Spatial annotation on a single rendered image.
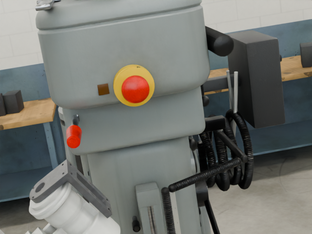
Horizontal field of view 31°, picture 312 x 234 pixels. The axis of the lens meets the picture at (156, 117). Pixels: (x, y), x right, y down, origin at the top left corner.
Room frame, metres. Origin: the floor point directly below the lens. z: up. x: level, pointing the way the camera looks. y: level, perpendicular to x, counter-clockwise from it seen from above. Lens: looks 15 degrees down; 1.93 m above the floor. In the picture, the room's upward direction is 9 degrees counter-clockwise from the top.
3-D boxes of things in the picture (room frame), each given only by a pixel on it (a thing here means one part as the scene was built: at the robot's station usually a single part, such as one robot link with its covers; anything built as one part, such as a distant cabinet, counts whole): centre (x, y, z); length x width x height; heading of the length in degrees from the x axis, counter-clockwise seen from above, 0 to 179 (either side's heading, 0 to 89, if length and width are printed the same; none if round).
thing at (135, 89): (0.78, 0.02, 1.76); 0.04 x 0.03 x 0.04; 95
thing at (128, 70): (0.80, 0.03, 1.76); 0.06 x 0.02 x 0.06; 95
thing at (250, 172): (1.32, -0.13, 1.45); 0.18 x 0.16 x 0.21; 5
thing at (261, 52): (1.36, -0.26, 1.62); 0.20 x 0.09 x 0.21; 5
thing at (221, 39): (1.08, -0.10, 1.79); 0.45 x 0.04 x 0.04; 5
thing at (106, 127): (1.07, 0.05, 1.68); 0.34 x 0.24 x 0.10; 5
